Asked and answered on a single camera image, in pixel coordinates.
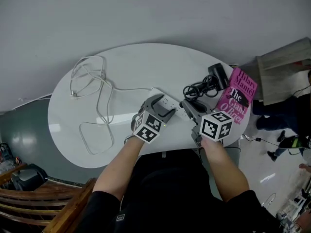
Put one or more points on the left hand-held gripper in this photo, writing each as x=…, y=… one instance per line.
x=147, y=127

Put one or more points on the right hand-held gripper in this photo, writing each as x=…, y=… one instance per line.
x=215, y=127

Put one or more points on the white power strip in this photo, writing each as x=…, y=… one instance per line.
x=167, y=103

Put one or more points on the person's right forearm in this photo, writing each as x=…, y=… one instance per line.
x=224, y=169

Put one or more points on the person's left forearm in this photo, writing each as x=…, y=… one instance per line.
x=116, y=169

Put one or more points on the pink book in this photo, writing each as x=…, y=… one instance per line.
x=239, y=97

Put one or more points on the person's black shirt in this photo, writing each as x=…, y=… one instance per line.
x=170, y=193

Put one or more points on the black backpack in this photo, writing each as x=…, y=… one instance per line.
x=28, y=177

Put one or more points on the wooden chair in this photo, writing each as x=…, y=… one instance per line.
x=36, y=207

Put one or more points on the pile of clutter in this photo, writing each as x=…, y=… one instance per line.
x=6, y=158

